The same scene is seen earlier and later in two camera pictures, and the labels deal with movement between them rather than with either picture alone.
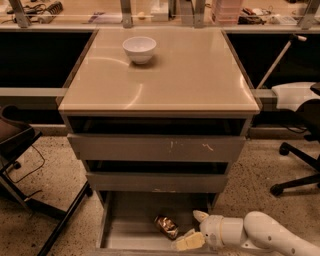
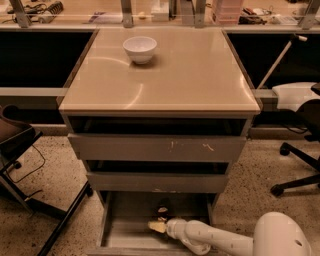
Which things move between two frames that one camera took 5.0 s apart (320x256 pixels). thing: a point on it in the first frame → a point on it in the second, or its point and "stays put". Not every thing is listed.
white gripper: [212, 228] → [174, 227]
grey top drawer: [153, 147] stays put
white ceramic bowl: [140, 49] stays put
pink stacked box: [227, 12] stays put
